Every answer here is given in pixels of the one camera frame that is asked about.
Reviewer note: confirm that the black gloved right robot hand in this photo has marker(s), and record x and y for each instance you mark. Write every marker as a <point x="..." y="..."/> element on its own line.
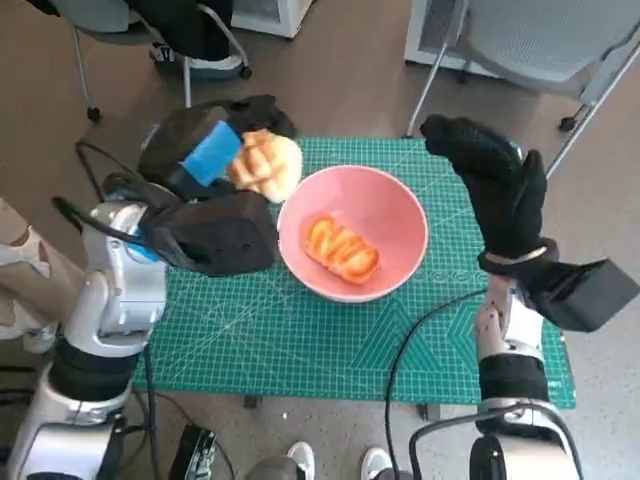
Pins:
<point x="505" y="200"/>

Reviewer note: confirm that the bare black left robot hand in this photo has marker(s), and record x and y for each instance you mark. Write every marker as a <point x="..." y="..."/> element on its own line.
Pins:
<point x="175" y="145"/>

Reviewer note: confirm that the round bread bun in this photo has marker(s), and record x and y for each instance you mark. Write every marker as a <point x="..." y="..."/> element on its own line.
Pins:
<point x="270" y="160"/>

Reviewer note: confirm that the pink bowl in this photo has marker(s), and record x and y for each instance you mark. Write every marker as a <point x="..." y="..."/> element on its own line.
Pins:
<point x="400" y="225"/>

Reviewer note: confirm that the long orange bread loaf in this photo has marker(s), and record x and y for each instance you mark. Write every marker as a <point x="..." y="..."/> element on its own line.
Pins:
<point x="340" y="250"/>

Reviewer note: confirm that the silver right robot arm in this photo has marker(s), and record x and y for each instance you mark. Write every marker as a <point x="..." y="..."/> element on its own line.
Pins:
<point x="520" y="325"/>

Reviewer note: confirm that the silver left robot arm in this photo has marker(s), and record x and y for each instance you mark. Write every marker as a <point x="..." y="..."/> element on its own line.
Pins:
<point x="120" y="300"/>

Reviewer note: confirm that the person in black trousers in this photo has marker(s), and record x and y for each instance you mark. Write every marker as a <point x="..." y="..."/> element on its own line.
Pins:
<point x="190" y="25"/>

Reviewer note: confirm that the grey chair with solid seat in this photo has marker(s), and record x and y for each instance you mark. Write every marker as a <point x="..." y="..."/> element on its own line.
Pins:
<point x="105" y="22"/>

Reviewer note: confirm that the grey mesh chair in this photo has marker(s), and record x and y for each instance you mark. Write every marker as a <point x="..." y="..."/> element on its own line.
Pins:
<point x="545" y="35"/>

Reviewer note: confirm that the small white cabinet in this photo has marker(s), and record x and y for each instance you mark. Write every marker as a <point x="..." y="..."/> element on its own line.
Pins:
<point x="292" y="17"/>

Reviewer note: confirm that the white cabinet with grille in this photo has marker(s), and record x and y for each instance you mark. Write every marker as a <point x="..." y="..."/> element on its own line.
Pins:
<point x="412" y="45"/>

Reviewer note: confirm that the person in beige trousers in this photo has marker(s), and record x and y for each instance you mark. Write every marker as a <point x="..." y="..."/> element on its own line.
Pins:
<point x="30" y="290"/>

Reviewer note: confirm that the green cutting mat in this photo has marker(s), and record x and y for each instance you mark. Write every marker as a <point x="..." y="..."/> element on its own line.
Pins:
<point x="275" y="340"/>

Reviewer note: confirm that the white shoe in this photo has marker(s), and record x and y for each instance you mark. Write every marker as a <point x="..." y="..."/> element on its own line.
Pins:
<point x="375" y="464"/>
<point x="301" y="459"/>

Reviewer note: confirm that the black floor device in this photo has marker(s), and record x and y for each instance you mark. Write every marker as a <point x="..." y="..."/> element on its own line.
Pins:
<point x="190" y="452"/>

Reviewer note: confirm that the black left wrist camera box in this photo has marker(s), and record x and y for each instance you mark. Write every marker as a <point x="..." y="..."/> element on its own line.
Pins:
<point x="215" y="240"/>

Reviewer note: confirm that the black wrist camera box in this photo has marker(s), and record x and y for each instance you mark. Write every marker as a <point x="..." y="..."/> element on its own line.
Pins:
<point x="215" y="240"/>
<point x="585" y="300"/>

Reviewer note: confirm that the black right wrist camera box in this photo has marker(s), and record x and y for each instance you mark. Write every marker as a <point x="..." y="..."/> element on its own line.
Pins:
<point x="585" y="300"/>

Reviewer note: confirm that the black table bracket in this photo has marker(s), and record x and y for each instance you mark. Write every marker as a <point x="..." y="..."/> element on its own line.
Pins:
<point x="428" y="412"/>
<point x="253" y="403"/>

